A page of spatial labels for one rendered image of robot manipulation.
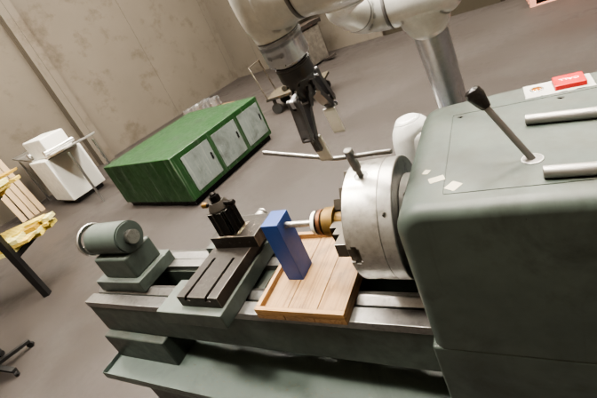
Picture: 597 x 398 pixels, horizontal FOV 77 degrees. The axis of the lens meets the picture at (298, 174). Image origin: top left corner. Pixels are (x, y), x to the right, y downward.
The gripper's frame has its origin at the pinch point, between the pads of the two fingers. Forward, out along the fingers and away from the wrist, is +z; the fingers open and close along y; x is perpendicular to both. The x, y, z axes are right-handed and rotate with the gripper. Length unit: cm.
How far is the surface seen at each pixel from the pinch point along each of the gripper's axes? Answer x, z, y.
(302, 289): -26, 46, 14
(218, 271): -55, 37, 15
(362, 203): 4.6, 14.4, 7.8
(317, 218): -14.1, 24.7, 2.9
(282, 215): -27.9, 25.4, 0.9
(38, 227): -400, 91, -49
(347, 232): 0.8, 18.5, 12.8
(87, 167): -626, 146, -229
